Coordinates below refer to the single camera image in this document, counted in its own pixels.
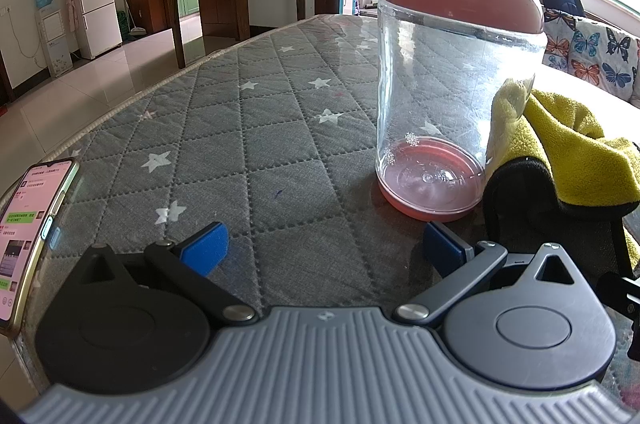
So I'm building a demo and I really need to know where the broom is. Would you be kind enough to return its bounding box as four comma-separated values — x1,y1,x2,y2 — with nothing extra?
121,0,149,36

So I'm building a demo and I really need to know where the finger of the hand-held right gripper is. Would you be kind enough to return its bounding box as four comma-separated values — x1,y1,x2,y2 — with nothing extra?
595,271,640,361

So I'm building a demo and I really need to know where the pink antler-lid water bottle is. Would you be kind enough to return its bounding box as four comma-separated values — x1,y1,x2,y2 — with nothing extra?
375,0,560,224

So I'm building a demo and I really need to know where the white water dispenser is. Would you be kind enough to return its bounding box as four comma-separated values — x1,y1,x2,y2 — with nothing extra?
32,0,71,79

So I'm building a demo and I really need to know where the yellow grey cleaning cloth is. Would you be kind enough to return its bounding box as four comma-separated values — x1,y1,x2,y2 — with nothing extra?
482,78,640,272

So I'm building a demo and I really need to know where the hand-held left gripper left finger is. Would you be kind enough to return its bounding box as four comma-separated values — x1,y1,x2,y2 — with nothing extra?
75,221,258,325

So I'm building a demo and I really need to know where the white refrigerator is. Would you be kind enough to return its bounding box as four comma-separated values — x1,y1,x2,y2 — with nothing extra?
64,0,123,61

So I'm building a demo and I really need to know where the butterfly print cushion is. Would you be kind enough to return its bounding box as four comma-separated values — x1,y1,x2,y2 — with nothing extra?
600,24,640,105
542,8,608,80

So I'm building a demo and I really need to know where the smartphone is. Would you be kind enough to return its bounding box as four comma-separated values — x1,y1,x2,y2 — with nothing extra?
0,158,81,337

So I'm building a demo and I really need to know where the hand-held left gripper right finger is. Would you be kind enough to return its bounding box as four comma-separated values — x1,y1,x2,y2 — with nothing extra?
394,220,581,326

